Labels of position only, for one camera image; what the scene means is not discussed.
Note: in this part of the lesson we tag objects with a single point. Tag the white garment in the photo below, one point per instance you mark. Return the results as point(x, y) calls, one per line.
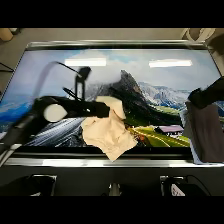
point(188, 131)

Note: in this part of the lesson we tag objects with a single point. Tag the grey-brown garment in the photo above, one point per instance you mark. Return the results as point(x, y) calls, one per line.
point(208, 133)

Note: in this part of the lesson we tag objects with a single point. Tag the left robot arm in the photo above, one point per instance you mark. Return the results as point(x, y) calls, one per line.
point(71, 109)

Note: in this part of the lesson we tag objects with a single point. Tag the beige T-shirt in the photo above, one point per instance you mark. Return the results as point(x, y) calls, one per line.
point(108, 135)

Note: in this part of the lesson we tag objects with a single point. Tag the silver frame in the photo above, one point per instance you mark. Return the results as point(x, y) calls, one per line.
point(100, 162)

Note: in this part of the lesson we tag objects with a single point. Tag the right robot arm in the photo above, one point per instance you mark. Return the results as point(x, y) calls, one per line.
point(208, 95)

